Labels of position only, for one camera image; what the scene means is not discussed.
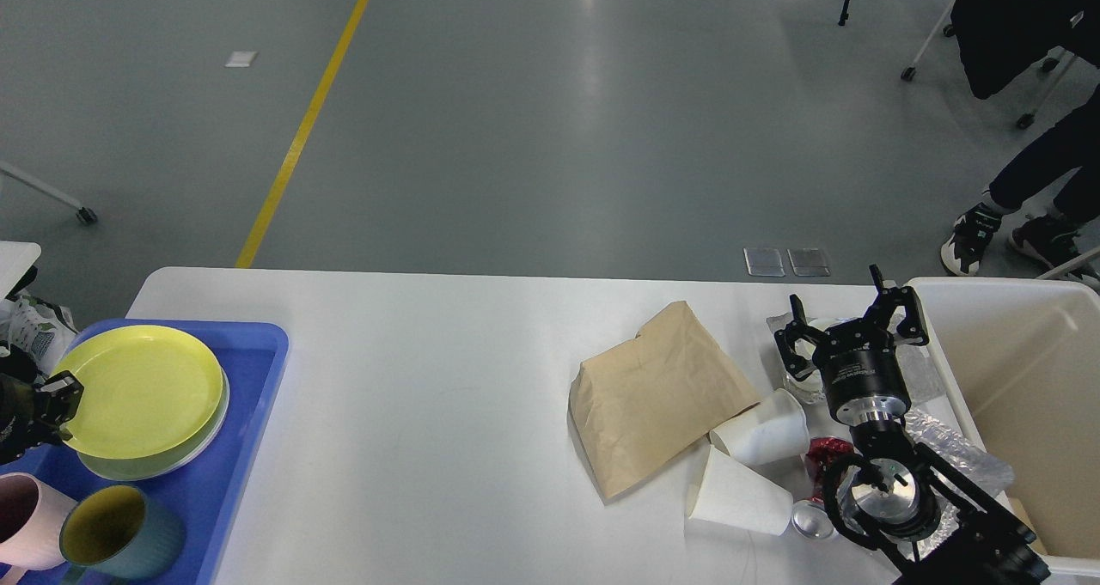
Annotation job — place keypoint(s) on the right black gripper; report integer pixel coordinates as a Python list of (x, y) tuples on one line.
[(861, 377)]

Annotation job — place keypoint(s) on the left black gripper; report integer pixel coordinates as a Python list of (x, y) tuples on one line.
[(51, 404)]

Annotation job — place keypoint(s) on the yellow plastic plate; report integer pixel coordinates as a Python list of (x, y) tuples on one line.
[(146, 389)]

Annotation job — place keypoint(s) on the dark teal mug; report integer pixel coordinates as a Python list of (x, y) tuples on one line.
[(122, 532)]

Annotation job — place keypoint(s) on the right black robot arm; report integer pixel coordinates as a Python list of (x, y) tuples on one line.
[(894, 494)]

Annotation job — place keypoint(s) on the small foil wrapper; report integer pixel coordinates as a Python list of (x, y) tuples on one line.
[(919, 372)]

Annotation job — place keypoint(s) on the pale green plate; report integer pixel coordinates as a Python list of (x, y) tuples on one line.
[(141, 468)]

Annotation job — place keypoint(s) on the pink ribbed cup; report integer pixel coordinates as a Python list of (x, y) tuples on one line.
[(32, 515)]

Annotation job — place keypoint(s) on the right floor outlet plate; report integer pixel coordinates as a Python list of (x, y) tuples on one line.
[(809, 262)]

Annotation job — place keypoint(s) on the floor outlet plate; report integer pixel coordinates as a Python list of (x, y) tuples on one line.
[(764, 262), (809, 262)]

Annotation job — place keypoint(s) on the silver foil bag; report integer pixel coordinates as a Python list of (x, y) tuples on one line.
[(991, 474)]

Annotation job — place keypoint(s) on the crushed red soda can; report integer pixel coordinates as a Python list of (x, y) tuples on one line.
[(809, 515)]

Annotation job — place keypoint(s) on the upper white paper cup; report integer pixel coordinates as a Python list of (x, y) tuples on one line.
[(772, 430)]

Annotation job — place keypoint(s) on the white paper cup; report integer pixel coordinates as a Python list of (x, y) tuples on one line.
[(772, 430), (728, 493)]

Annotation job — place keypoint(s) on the left floor outlet plate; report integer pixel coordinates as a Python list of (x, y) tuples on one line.
[(764, 262)]

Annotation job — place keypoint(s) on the white side table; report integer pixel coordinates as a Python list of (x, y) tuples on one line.
[(17, 259)]

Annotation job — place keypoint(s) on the beige plastic bin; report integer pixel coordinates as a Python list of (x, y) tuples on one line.
[(1024, 355)]

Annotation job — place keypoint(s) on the lower white paper cup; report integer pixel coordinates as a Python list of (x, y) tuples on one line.
[(728, 493)]

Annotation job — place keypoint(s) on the blue plastic tray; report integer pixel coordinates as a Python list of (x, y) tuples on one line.
[(206, 492)]

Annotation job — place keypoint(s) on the brown paper bag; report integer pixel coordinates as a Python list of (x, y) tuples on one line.
[(638, 405)]

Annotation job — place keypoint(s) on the person in black clothes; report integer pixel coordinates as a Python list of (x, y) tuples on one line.
[(1070, 146)]

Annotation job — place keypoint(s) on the white rolling chair frame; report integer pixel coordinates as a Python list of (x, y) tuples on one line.
[(1052, 69)]

